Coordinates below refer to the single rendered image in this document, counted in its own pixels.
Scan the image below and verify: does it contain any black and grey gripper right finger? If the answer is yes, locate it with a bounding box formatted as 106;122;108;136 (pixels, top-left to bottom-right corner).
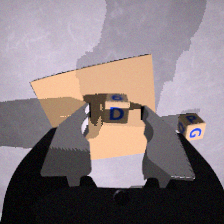
141;105;224;224

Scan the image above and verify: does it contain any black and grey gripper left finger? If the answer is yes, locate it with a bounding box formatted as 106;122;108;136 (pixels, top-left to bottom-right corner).
0;102;92;224

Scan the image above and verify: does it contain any peach flat mat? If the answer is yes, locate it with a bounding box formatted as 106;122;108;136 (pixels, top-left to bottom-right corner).
31;54;155;160

